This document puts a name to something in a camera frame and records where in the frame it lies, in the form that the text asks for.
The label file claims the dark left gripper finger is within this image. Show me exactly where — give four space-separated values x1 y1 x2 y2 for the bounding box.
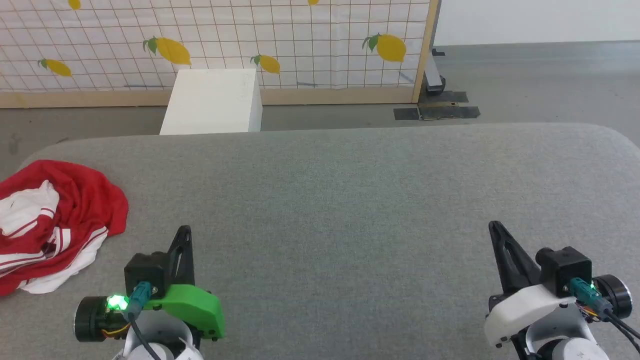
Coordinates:
167 225 195 289

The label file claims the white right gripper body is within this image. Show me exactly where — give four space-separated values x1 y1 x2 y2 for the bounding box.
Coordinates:
483 282 577 349

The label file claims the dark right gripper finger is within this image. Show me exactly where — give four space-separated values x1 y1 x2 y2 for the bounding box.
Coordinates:
488 220 542 295

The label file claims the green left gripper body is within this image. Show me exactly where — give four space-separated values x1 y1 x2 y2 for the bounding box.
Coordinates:
144 284 226 342

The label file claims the red white striped shirt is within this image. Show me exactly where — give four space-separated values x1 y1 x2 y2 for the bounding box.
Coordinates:
0 160 130 297

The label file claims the grey fabric sofa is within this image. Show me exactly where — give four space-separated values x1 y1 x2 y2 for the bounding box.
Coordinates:
0 122 640 360

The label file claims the white box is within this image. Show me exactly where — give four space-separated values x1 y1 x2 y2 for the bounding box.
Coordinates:
159 68 264 136

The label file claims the grey metal screen foot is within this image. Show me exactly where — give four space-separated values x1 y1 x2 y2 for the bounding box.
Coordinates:
424 47 447 96

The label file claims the lemon print wood-framed screen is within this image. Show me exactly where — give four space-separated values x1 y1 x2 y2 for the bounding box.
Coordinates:
0 0 441 109

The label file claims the left black cable teal plug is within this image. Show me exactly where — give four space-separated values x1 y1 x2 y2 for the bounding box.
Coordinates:
124 281 162 360

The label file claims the black cable teal plug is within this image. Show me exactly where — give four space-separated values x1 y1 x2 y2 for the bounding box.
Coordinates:
124 281 162 360
570 278 640 352

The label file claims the right black cable teal plug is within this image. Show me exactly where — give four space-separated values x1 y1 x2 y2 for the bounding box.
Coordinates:
570 278 640 352

